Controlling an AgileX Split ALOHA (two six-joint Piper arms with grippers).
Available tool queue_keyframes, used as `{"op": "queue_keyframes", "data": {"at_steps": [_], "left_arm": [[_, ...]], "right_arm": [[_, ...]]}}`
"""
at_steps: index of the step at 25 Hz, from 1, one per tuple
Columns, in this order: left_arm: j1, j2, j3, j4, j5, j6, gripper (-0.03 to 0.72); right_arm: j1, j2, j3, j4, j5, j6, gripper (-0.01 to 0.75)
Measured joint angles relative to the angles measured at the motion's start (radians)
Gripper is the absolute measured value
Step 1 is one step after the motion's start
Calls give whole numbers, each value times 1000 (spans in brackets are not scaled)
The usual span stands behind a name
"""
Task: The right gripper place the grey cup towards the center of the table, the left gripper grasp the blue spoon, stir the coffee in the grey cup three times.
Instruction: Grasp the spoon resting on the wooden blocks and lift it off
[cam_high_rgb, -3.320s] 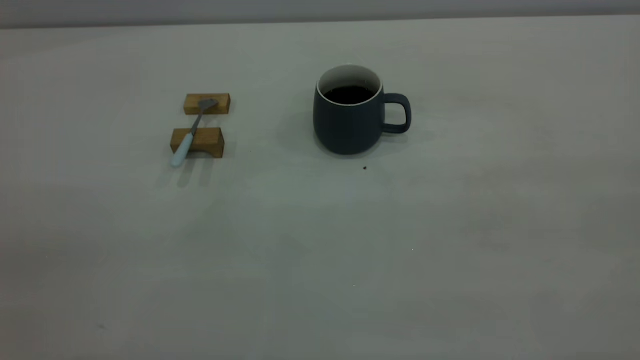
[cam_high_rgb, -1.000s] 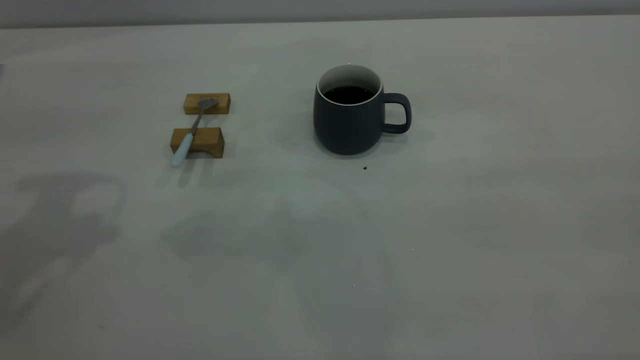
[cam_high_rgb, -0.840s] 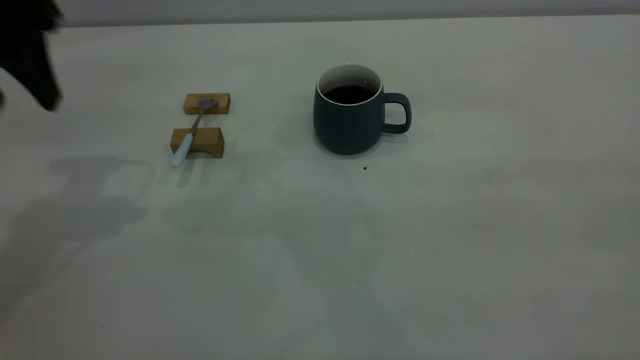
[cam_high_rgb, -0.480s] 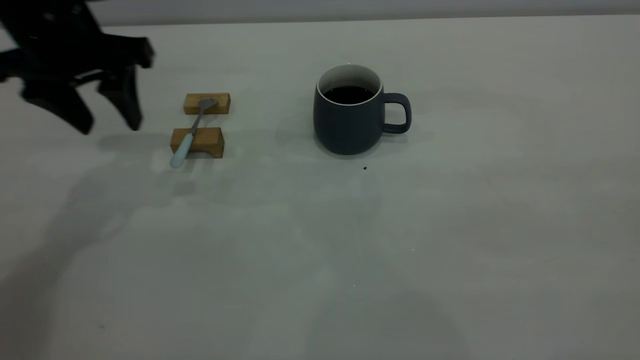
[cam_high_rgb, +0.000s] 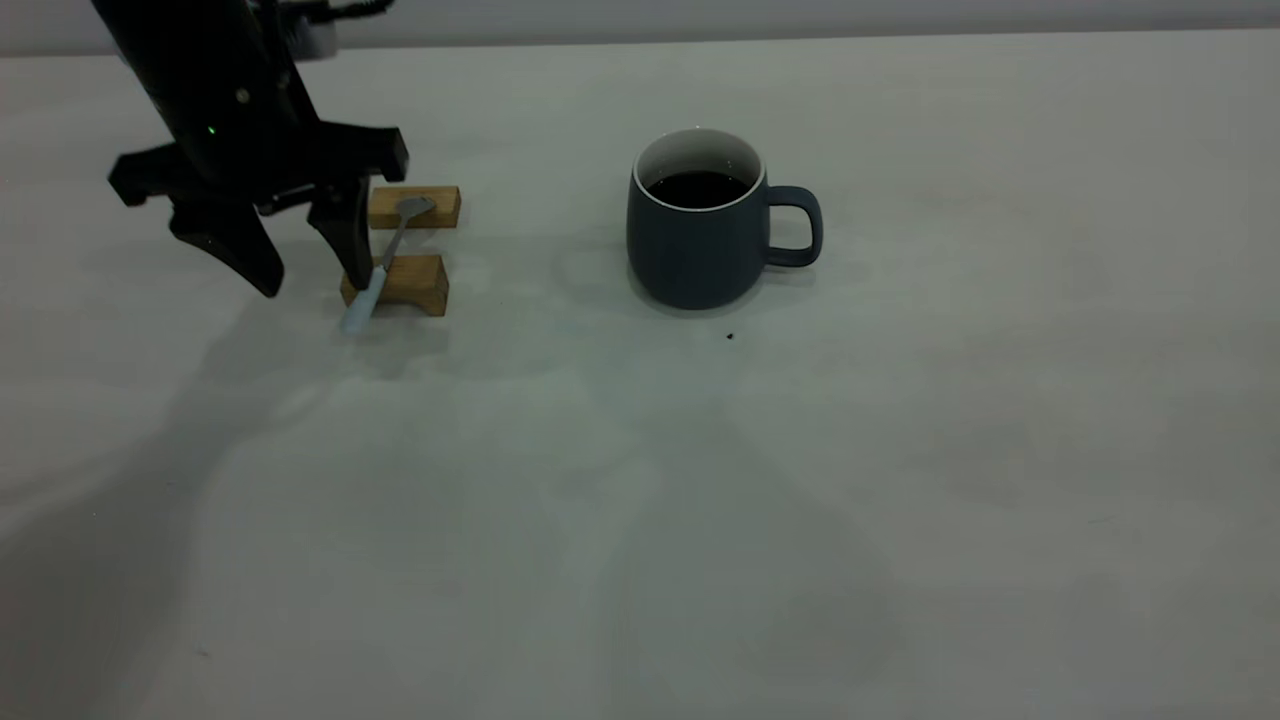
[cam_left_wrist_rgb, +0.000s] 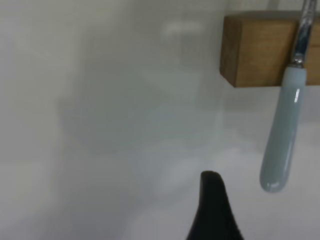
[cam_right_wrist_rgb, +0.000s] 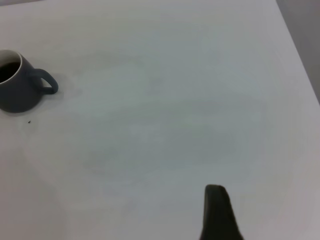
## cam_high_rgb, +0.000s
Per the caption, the arched wooden block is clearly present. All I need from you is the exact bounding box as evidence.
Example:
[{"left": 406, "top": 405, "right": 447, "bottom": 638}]
[{"left": 340, "top": 254, "right": 450, "bottom": 319}]

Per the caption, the spoon with light blue handle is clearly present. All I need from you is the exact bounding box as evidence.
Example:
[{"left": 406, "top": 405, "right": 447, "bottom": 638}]
[{"left": 341, "top": 196, "right": 438, "bottom": 336}]

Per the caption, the dark grey mug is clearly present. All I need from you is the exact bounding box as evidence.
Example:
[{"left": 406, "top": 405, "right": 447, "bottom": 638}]
[{"left": 627, "top": 127, "right": 825, "bottom": 311}]

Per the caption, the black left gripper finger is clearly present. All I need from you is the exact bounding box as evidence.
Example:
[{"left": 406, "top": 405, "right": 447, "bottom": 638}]
[
  {"left": 307, "top": 178, "right": 377, "bottom": 292},
  {"left": 168, "top": 200, "right": 285, "bottom": 299}
]

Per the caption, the flat wooden block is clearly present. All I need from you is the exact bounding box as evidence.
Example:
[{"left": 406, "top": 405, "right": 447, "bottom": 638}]
[{"left": 368, "top": 185, "right": 463, "bottom": 231}]

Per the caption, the dark coffee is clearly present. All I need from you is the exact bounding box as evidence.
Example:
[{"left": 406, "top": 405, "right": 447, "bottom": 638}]
[{"left": 645, "top": 170, "right": 753, "bottom": 211}]

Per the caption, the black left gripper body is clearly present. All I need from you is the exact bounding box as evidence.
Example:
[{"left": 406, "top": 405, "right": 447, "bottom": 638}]
[{"left": 108, "top": 50, "right": 410, "bottom": 213}]

